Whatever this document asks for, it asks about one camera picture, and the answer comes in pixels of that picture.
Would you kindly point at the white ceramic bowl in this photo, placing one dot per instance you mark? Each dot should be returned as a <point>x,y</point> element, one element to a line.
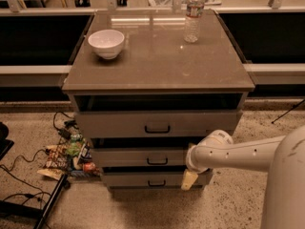
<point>107,43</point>

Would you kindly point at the grey top drawer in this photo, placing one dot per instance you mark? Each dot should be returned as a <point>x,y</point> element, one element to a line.
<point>155,123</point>

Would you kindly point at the grey bottom drawer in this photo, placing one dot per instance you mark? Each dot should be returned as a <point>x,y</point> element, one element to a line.
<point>143,180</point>

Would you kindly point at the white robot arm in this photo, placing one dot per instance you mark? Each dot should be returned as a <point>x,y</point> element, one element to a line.
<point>282,158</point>

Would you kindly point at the pile of snack packages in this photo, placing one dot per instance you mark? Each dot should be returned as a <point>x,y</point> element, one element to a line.
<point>69,157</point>

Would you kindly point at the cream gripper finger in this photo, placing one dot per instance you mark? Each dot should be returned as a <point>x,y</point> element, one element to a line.
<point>188,180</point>

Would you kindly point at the black power adapter with cable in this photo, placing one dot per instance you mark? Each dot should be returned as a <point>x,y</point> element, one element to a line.
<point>69,124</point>

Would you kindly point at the grey drawer cabinet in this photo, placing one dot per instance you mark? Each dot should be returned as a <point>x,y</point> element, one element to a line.
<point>157,71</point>

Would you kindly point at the grey drawer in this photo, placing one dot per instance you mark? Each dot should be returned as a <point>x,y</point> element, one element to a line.
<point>143,180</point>
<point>139,157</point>
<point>155,123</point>

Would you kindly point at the black stand leg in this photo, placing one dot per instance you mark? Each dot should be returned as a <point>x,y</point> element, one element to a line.
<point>40,215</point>

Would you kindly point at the clear plastic water bottle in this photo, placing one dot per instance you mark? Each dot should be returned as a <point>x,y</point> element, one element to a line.
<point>194,11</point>

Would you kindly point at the black object at left edge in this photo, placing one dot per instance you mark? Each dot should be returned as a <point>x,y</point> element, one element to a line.
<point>5,143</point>

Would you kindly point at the black tripod leg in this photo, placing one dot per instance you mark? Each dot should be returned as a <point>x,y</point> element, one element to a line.
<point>291,109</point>

